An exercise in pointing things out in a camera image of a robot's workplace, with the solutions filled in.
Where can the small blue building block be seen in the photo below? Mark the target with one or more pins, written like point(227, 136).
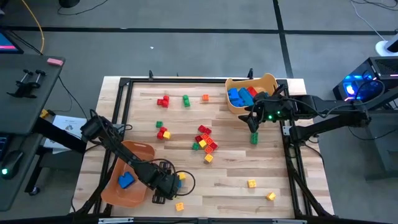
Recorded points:
point(179, 184)

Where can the computer screen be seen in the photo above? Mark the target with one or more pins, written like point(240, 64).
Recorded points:
point(7, 43)

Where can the long red building block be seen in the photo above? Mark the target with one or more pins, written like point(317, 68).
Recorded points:
point(252, 91)

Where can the small green building block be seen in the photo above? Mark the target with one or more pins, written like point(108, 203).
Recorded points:
point(254, 135)
point(254, 141)
point(195, 146)
point(159, 124)

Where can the large green building block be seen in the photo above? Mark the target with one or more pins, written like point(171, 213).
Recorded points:
point(186, 101)

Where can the small orange building block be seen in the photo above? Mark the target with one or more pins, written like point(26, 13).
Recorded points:
point(205, 97)
point(205, 136)
point(209, 141)
point(208, 150)

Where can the large blue building block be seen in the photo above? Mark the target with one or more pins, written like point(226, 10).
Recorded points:
point(126, 181)
point(233, 95)

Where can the dark grey computer stand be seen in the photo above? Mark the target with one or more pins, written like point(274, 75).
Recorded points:
point(385, 149)

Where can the black desk top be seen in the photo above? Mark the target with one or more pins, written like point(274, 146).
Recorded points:
point(18, 186)

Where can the small yellow object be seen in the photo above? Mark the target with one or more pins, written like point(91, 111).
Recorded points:
point(44, 114)

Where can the orange plastic bin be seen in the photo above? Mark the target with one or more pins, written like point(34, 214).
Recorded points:
point(136, 152)

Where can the white paper sheet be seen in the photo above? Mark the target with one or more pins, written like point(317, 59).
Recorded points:
point(70, 124)

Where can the small red building block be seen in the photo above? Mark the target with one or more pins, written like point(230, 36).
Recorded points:
point(198, 138)
point(163, 129)
point(202, 128)
point(208, 131)
point(160, 135)
point(214, 146)

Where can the black desktop computer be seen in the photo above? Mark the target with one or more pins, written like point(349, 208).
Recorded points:
point(384, 67)

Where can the black chair base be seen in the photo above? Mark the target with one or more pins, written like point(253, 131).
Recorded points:
point(69, 3)

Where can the black desk clamp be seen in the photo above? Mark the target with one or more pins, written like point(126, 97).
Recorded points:
point(26, 87)

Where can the black desk crossbar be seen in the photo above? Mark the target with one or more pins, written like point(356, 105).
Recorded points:
point(59, 137)

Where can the white floor device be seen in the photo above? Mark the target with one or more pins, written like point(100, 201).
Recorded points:
point(384, 48)

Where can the large red building block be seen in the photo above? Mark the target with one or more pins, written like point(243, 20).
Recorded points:
point(160, 102)

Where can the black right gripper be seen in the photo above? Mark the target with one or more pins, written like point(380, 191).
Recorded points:
point(273, 107)

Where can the silver metal bracket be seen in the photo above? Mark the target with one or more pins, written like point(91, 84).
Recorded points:
point(289, 221)
point(115, 220)

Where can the dark grey desk shelf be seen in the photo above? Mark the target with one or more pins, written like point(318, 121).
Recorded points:
point(28, 102)

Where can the long blue building block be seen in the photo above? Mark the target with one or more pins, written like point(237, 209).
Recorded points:
point(245, 97)

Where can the black computer mouse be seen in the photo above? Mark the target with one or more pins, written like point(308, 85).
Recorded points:
point(12, 161)

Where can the pink eraser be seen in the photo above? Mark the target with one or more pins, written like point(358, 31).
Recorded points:
point(55, 61)

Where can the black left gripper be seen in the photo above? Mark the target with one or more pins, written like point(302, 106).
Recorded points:
point(161, 183)

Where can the yellow plastic bin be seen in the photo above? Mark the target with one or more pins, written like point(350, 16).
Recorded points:
point(261, 81)

